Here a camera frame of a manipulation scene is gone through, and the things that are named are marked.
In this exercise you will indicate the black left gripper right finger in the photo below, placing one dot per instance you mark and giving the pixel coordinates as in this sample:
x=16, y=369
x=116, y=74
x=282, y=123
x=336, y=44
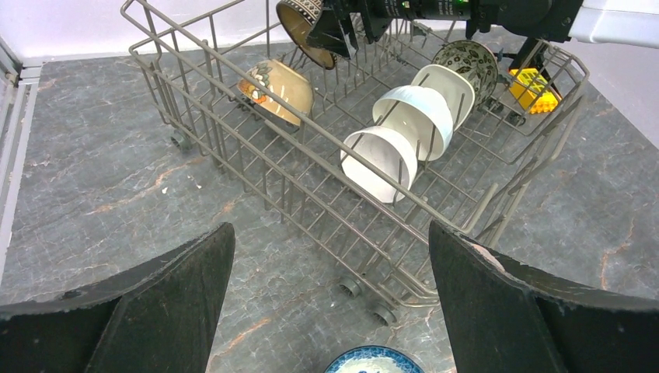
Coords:
x=503, y=315

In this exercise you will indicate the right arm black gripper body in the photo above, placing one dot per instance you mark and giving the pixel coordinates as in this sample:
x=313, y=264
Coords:
x=539, y=19

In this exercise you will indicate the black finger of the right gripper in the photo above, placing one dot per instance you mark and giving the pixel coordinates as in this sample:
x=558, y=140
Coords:
x=333, y=29

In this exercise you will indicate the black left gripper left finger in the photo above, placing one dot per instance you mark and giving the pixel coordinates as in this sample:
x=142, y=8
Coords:
x=160, y=316

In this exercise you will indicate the brown rimmed cream bowl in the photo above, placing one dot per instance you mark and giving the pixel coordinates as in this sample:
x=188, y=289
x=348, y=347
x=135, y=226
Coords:
x=297, y=18

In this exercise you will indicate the floral brown patterned bowl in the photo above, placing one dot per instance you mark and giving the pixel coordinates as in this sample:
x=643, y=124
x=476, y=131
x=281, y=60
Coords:
x=473, y=61

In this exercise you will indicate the grey wire dish rack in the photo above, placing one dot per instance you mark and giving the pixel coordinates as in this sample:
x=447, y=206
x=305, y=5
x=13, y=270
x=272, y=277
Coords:
x=476, y=187

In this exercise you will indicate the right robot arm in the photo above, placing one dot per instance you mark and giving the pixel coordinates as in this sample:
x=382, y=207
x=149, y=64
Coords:
x=617, y=22

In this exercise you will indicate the black microphone on tripod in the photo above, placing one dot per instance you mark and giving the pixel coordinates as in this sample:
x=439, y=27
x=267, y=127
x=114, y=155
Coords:
x=531, y=55

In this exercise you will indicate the yellow block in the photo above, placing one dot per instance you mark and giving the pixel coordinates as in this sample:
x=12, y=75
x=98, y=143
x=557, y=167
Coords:
x=530, y=91

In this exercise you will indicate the blue floral bowl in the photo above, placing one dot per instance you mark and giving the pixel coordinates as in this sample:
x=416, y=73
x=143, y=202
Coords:
x=373, y=359

